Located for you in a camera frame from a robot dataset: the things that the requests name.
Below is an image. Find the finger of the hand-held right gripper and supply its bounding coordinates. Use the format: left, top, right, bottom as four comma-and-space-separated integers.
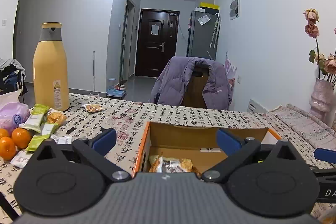
314, 148, 336, 163
308, 166, 336, 180

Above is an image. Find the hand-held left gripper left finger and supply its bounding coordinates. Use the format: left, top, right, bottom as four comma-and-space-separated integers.
26, 128, 132, 183

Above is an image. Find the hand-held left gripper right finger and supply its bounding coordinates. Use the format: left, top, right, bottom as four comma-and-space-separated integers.
201, 128, 313, 183

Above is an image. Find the cardboard box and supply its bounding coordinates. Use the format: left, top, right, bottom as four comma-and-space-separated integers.
131, 121, 282, 178

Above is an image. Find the small nut snack packet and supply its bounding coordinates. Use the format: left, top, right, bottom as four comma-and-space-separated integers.
81, 104, 104, 113

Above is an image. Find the folded pink grey cloth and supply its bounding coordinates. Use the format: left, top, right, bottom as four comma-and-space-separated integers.
268, 104, 336, 161

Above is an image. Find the blue pet feeder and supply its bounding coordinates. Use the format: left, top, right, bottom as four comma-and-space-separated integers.
106, 78, 126, 98

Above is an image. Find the orange crisp packet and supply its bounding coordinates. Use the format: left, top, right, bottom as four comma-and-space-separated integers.
46, 109, 68, 126

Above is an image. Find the pink vase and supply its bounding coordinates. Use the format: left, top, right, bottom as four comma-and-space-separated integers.
310, 77, 336, 127

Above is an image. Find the green white snack packet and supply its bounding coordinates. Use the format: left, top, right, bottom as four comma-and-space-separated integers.
19, 104, 50, 133
25, 135, 51, 152
39, 122, 59, 135

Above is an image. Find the wooden chair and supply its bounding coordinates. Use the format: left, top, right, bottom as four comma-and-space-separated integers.
182, 67, 210, 108

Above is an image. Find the pink rack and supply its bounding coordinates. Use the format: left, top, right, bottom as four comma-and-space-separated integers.
224, 52, 238, 98

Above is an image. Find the purple jacket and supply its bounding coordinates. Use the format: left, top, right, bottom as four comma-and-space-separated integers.
148, 56, 234, 110

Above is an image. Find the yellow bottle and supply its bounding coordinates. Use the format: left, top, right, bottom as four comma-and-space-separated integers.
33, 22, 70, 111

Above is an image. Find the dark entrance door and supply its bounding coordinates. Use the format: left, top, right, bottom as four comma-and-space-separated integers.
135, 9, 180, 78

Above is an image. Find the purple tissue pack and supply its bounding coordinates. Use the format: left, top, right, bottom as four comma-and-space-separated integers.
0, 90, 30, 135

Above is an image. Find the grey interior door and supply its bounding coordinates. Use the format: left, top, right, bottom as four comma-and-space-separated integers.
120, 0, 137, 83

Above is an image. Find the grey refrigerator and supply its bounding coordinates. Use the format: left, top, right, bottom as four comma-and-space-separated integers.
187, 7, 221, 60

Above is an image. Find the folded umbrella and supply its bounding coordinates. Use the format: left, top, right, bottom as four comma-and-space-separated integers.
210, 13, 221, 48

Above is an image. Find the pile of clothes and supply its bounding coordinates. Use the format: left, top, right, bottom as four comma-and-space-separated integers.
0, 58, 27, 96

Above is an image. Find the clear plastic bag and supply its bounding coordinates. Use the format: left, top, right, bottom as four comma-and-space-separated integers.
197, 13, 211, 26

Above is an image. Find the dried rose bouquet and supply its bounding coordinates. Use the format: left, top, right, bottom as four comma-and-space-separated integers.
304, 8, 336, 83

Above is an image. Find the yellow box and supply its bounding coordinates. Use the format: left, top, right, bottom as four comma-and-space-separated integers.
199, 2, 219, 10

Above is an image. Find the wall picture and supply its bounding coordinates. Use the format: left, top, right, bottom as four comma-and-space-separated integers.
229, 0, 240, 20

